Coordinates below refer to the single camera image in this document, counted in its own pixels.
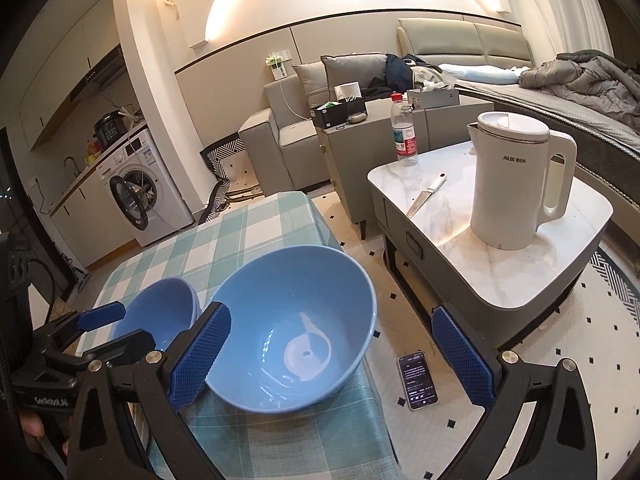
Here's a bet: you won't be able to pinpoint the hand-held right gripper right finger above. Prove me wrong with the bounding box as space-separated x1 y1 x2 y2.
431 305 598 480

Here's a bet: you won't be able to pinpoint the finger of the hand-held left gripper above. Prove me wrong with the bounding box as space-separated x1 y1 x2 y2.
34 301 127 350
75 329 157 368

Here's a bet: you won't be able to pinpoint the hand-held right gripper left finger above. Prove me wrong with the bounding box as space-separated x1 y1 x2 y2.
67 301 233 480

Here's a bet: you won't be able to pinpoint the dark blue bowl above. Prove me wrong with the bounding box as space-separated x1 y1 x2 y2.
109 278 203 354

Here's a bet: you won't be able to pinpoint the light blue bowl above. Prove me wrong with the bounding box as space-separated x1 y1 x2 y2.
204 244 379 414

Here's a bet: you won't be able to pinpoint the person's left hand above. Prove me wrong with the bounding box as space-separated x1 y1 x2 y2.
19 408 70 457

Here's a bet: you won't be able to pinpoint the smartphone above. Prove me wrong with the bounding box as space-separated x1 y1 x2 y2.
397 351 439 412

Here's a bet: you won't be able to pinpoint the white lower kitchen cabinets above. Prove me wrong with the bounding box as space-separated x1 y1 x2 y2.
49 160 141 268

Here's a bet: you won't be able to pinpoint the white kitchen cabinets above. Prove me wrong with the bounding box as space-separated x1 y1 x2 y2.
19 0 126 151
49 160 141 268

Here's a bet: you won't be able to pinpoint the marble coffee table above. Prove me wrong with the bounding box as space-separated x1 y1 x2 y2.
366 140 615 350

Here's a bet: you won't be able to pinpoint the white washing machine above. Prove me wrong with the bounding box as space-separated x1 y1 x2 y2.
98 126 195 247

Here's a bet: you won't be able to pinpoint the teal checkered tablecloth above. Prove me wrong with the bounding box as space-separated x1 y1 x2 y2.
75 191 401 480

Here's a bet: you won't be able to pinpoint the dark glass door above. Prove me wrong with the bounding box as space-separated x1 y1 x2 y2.
0 127 38 261

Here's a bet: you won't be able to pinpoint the white electric kettle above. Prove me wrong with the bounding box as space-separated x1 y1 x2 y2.
467 111 577 251

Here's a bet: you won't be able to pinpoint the black pressure cooker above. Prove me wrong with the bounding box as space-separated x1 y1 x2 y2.
93 111 130 150

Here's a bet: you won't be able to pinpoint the grey sofa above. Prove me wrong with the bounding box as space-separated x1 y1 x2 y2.
238 60 401 196

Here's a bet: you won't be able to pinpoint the grey side cabinet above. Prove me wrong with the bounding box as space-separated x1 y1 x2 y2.
316 96 496 241

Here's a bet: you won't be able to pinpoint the red-label water bottle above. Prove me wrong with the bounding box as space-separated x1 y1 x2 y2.
389 92 419 167

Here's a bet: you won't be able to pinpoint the range hood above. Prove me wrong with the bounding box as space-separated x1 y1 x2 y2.
70 45 126 106

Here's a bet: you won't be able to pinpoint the white upper kitchen cabinets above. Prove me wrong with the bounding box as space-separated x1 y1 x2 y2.
19 0 126 151

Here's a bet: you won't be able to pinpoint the white tissue box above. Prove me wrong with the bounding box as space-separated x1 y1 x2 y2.
405 87 460 110

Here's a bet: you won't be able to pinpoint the bed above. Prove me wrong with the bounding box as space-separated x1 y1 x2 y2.
440 62 640 201

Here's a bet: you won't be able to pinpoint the black storage box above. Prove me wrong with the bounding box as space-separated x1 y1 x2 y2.
310 96 368 131

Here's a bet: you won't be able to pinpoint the white crumpled clothing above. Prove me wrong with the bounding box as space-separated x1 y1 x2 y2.
412 65 457 92

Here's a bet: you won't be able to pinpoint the light blue pillow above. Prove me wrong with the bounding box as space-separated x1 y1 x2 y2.
439 63 533 86

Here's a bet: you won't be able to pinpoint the dark blue clothing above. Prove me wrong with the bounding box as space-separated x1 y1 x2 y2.
385 53 441 93

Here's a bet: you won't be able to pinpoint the light grey sofa cushion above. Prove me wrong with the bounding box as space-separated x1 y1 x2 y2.
292 62 335 111

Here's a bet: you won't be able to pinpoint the grey duvet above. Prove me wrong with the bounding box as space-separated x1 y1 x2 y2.
517 50 640 133

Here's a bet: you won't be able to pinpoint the dark grey sofa cushion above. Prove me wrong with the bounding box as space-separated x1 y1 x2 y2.
320 53 391 93

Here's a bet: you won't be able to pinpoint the padded bed headboard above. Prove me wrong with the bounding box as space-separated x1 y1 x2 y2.
396 18 535 68

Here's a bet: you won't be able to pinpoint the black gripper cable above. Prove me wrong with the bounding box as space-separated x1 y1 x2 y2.
25 256 76 321

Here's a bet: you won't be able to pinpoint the white-handled knife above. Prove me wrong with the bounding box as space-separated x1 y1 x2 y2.
405 173 448 219

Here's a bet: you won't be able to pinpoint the wall socket with green plug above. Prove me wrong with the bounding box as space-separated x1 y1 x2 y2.
265 50 293 81

